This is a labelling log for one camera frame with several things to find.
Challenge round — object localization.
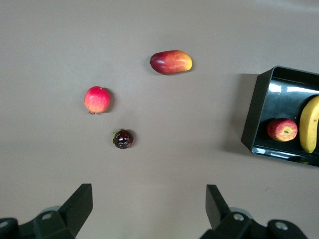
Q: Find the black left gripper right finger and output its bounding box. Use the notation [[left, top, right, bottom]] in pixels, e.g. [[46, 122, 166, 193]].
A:
[[199, 184, 310, 239]]

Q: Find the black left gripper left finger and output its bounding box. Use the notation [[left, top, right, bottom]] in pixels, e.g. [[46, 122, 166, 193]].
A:
[[0, 183, 93, 239]]

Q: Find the red yellow apple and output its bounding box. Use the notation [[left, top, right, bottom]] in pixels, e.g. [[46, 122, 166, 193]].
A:
[[267, 118, 299, 142]]

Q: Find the black plastic box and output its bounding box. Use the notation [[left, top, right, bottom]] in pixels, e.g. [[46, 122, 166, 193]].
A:
[[241, 65, 319, 167]]

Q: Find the yellow banana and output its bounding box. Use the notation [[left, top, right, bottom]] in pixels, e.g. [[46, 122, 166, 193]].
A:
[[299, 95, 319, 154]]

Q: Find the red round apple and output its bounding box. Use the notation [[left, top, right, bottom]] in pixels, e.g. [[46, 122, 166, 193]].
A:
[[84, 86, 112, 115]]

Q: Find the red yellow mango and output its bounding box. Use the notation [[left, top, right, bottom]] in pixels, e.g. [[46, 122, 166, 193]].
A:
[[150, 50, 193, 75]]

